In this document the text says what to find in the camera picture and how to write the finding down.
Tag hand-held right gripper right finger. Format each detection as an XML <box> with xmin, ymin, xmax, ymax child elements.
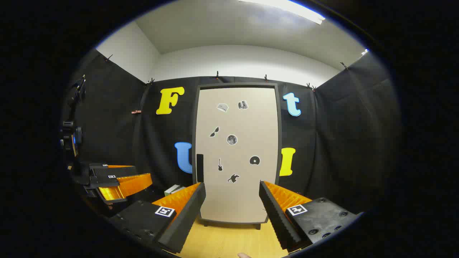
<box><xmin>259</xmin><ymin>180</ymin><xmax>359</xmax><ymax>251</ymax></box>

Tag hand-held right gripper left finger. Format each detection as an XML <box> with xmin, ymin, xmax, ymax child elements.
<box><xmin>108</xmin><ymin>182</ymin><xmax>207</xmax><ymax>254</ymax></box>

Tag row of black backdrop clips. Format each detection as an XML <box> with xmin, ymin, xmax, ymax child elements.
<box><xmin>104</xmin><ymin>54</ymin><xmax>350</xmax><ymax>92</ymax></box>

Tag dark framed cabinet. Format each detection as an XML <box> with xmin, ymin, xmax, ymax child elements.
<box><xmin>192</xmin><ymin>82</ymin><xmax>283</xmax><ymax>230</ymax></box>

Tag black backdrop cloth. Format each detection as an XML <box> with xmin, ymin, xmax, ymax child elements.
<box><xmin>61</xmin><ymin>48</ymin><xmax>402</xmax><ymax>219</ymax></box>

